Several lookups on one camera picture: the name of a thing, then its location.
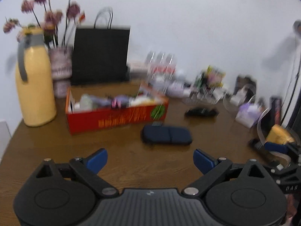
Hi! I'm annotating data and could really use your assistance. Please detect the water bottle left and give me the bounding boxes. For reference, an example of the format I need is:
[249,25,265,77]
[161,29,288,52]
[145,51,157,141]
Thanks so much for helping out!
[145,51,156,81]

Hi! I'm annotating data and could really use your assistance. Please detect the purple drawstring pouch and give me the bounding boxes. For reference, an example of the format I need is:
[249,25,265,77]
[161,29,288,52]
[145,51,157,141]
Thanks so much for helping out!
[90,95,130,108]

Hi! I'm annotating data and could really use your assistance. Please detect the tangled white cables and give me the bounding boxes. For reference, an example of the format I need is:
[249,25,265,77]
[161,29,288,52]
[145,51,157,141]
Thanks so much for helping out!
[182,84,257,113]

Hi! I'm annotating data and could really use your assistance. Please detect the white flat box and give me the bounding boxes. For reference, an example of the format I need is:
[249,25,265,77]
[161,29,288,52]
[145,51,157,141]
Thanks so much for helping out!
[127,61,148,73]

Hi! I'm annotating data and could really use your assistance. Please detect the yellow thermos jug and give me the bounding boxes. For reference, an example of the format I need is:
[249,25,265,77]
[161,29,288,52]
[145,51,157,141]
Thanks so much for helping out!
[15,27,57,127]

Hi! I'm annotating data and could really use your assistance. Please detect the purple scrunchie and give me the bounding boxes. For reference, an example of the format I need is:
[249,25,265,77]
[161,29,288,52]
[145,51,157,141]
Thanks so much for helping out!
[166,84,184,98]

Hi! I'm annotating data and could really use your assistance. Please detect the brown leather bag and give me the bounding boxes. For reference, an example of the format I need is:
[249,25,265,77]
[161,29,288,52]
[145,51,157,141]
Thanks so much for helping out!
[234,75,257,95]

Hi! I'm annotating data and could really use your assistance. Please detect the navy blue zip case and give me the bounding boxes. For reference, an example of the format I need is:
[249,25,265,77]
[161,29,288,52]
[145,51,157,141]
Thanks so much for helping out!
[141,124,192,145]

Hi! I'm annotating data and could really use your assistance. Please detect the pink snack packet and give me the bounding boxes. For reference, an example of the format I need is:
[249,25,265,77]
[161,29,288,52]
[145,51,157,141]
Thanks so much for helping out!
[206,65,226,88]

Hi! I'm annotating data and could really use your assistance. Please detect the water bottle right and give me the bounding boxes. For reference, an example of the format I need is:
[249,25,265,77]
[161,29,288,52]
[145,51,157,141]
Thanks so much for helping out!
[165,54,176,80]

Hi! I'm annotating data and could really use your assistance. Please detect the yellow paper cup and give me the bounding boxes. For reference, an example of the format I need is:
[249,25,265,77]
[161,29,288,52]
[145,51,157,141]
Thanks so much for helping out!
[266,124,295,144]

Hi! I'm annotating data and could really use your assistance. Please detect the water bottle middle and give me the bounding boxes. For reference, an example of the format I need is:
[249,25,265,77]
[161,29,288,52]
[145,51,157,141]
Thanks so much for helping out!
[155,52,166,78]

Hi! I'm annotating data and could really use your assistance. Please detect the red cardboard box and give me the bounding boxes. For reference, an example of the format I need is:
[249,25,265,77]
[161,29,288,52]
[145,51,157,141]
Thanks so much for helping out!
[65,82,169,135]

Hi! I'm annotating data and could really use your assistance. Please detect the water bottle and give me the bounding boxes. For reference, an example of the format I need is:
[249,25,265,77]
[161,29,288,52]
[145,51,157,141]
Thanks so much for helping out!
[165,54,176,80]
[155,52,166,78]
[145,51,156,81]

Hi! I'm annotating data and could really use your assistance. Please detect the pink dried rose bouquet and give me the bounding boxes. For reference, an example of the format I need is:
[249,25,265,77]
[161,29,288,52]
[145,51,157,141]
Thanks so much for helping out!
[3,0,85,48]

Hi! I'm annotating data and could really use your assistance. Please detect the purple textured vase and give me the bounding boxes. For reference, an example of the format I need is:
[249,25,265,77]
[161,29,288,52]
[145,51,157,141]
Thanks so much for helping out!
[49,47,73,98]

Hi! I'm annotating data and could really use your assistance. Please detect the black paper shopping bag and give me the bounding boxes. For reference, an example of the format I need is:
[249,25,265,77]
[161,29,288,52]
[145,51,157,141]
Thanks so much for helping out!
[70,7,130,86]

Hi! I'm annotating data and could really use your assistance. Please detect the person's right hand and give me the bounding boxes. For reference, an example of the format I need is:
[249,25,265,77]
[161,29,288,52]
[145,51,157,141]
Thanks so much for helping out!
[284,194,297,225]

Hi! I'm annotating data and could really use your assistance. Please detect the iridescent plastic bag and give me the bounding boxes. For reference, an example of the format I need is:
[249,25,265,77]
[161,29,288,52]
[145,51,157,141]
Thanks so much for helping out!
[80,94,93,111]

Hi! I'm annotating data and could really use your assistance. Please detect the white charger adapter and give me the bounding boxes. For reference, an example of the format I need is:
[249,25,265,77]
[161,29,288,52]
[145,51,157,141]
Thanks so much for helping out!
[230,89,246,106]

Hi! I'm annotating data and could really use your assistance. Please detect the purple gift bag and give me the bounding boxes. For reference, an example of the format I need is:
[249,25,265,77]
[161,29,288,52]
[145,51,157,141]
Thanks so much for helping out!
[235,103,262,129]

